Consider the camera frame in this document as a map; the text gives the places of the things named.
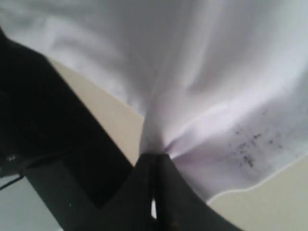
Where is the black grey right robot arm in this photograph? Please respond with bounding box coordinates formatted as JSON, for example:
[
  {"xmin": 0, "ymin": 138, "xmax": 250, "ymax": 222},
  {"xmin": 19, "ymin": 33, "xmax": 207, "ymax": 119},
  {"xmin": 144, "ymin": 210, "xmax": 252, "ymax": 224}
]
[{"xmin": 0, "ymin": 34, "xmax": 237, "ymax": 231}]

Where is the white t-shirt red lettering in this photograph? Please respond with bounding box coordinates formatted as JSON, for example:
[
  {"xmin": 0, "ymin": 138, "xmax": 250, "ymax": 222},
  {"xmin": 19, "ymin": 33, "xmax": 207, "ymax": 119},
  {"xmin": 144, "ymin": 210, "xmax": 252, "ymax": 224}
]
[{"xmin": 0, "ymin": 0, "xmax": 308, "ymax": 201}]

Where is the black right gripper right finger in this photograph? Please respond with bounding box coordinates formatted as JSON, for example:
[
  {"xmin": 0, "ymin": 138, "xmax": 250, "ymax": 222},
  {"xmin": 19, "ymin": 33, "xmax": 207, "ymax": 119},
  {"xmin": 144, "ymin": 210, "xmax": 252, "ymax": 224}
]
[{"xmin": 153, "ymin": 154, "xmax": 240, "ymax": 231}]

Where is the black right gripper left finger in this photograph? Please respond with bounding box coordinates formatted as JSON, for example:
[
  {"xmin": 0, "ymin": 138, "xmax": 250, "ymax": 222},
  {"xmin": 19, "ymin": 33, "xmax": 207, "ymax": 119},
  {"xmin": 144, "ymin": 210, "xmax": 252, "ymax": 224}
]
[{"xmin": 91, "ymin": 154, "xmax": 156, "ymax": 231}]

